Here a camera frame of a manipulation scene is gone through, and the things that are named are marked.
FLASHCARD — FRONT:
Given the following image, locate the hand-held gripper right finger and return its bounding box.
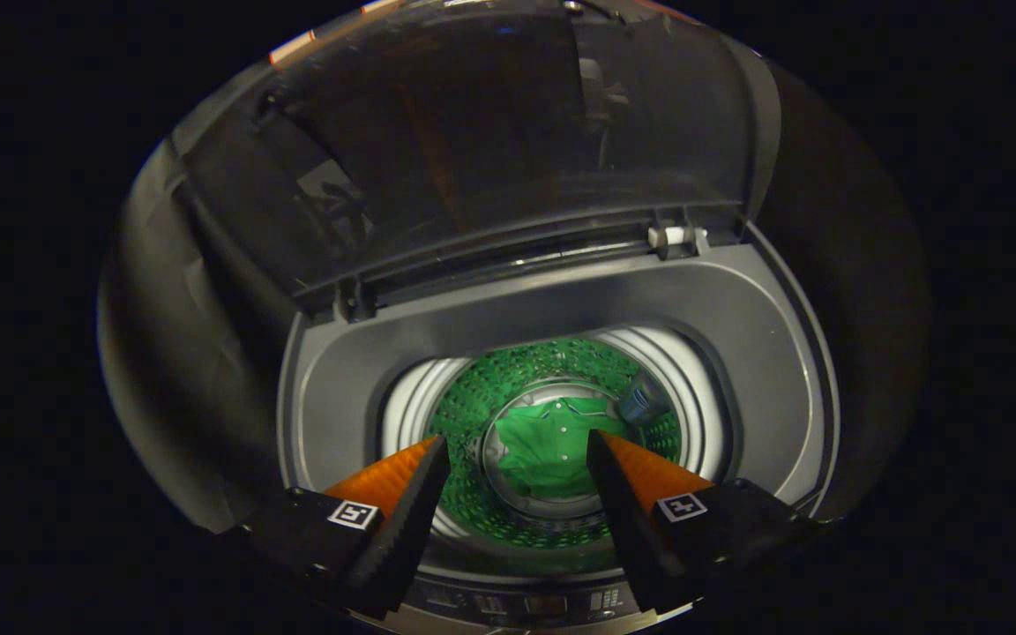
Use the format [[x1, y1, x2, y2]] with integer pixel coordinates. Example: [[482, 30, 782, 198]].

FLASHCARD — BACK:
[[586, 430, 826, 616]]

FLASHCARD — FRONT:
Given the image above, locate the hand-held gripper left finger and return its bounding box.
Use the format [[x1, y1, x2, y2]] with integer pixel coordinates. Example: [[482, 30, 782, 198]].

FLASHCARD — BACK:
[[235, 434, 452, 620]]

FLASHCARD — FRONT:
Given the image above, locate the green polo shirt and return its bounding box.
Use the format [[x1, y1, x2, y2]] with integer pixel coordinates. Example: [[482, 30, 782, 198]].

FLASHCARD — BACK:
[[495, 397, 632, 502]]

